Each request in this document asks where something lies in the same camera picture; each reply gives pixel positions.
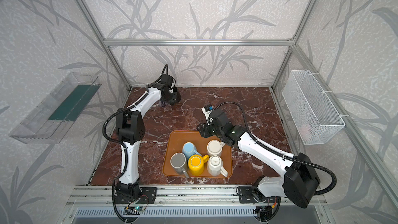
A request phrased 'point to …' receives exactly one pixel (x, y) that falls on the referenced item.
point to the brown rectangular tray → (175, 142)
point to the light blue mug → (188, 149)
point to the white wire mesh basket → (314, 116)
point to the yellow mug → (196, 163)
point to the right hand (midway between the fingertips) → (200, 121)
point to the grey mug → (178, 162)
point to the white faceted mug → (215, 166)
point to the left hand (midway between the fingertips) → (174, 93)
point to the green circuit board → (134, 208)
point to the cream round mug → (214, 147)
